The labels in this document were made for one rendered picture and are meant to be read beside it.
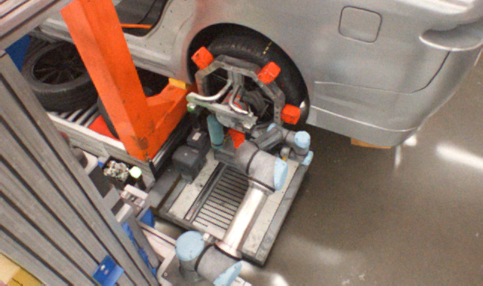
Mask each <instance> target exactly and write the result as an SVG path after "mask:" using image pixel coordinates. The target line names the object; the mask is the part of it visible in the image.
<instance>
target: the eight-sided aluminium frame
mask: <svg viewBox="0 0 483 286"><path fill-rule="evenodd" d="M219 67H220V68H223V69H230V70H232V71H234V72H240V73H241V74H242V75H246V76H249V77H251V78H252V79H253V80H255V82H256V83H257V84H258V85H259V86H260V87H261V88H262V89H263V91H264V92H266V93H267V95H268V96H269V97H270V98H271V99H272V101H273V102H274V120H272V121H268V122H265V123H263V124H261V125H256V126H255V128H254V129H253V131H252V132H251V133H252V134H253V133H254V131H258V133H259V134H260V135H261V134H263V133H265V131H267V129H268V127H269V126H270V125H271V124H272V123H273V124H276V125H280V126H282V124H283V121H281V120H280V118H281V111H282V109H283V107H284V105H285V100H286V98H285V97H286V96H285V94H284V93H283V92H282V91H281V90H280V89H279V88H278V86H277V85H276V84H275V83H274V82H273V81H271V82H270V83H269V84H268V85H266V84H264V83H262V81H261V80H259V79H258V78H257V76H258V75H259V73H260V71H261V69H262V68H261V67H259V66H258V65H256V64H255V63H249V62H246V61H242V60H238V59H235V58H232V57H227V56H223V55H220V56H218V57H217V58H215V59H214V60H213V61H212V62H211V63H210V65H209V66H207V67H206V68H204V69H199V70H198V72H197V73H196V74H195V80H196V84H197V88H198V95H201V96H203V97H211V95H210V91H209V86H208V77H207V75H209V73H211V72H213V71H214V70H215V69H217V68H219ZM243 123H244V121H242V120H239V121H238V122H237V123H236V125H235V126H234V127H230V128H233V129H235V130H237V131H241V132H243V133H244V131H242V124H243Z"/></svg>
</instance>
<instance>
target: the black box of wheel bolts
mask: <svg viewBox="0 0 483 286"><path fill-rule="evenodd" d="M133 167H136V168H137V166H136V165H133V164H131V163H129V162H127V161H123V160H121V159H119V158H116V157H113V155H110V157H109V158H108V159H107V160H106V162H104V163H103V165H102V166H101V167H100V168H101V169H102V171H103V173H104V174H105V175H106V178H107V179H108V181H109V182H110V183H111V184H112V185H114V187H115V188H116V189H120V190H121V191H125V187H126V186H127V185H130V186H133V187H134V185H135V184H136V181H135V180H134V178H133V175H132V174H131V170H132V169H133Z"/></svg>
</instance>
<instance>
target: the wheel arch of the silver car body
mask: <svg viewBox="0 0 483 286"><path fill-rule="evenodd" d="M235 24H238V25H242V26H246V25H243V24H240V23H233V22H217V23H211V24H208V25H206V26H203V27H202V28H200V29H198V30H197V31H196V32H195V33H194V34H193V35H192V38H191V39H190V40H189V43H188V45H187V48H186V56H185V65H186V74H187V78H188V80H189V83H190V84H191V85H193V84H194V82H195V81H196V80H195V74H196V73H197V65H196V63H195V62H194V61H193V60H192V59H191V58H192V57H193V56H194V54H195V52H196V51H197V50H199V49H200V48H201V47H206V48H208V46H209V45H210V44H211V43H212V42H213V40H214V39H215V38H216V37H217V35H218V34H219V33H220V32H221V31H222V30H224V29H226V28H227V27H229V26H232V25H235ZM247 27H250V26H247ZM250 28H252V27H250ZM252 29H255V28H252ZM255 30H257V29H255ZM257 31H258V32H261V31H259V30H257ZM261 33H262V32H261ZM262 34H264V35H266V34H265V33H262ZM266 37H268V38H270V37H269V36H267V35H266ZM270 39H271V38H270ZM271 40H272V39H271ZM273 41H274V40H273ZM274 42H275V41H274ZM275 43H276V42H275ZM276 44H277V45H278V46H279V47H280V48H281V49H282V50H284V49H283V48H282V47H281V46H280V45H279V44H278V43H276ZM284 51H285V52H286V53H287V54H288V56H289V57H290V58H291V56H290V54H289V53H288V52H287V51H286V50H284ZM291 59H292V58H291ZM292 60H293V59H292ZM293 61H294V60H293ZM294 63H295V62H294ZM295 65H296V66H297V64H296V63H295ZM297 68H298V69H299V67H298V66H297ZM299 70H300V69H299ZM300 73H301V75H302V77H303V74H302V72H301V71H300ZM303 80H304V82H305V83H306V80H305V79H304V77H303ZM306 86H307V89H308V92H309V87H308V84H307V83H306ZM310 114H311V97H310V92H309V117H308V119H307V120H306V121H305V122H306V123H307V124H308V121H309V118H310Z"/></svg>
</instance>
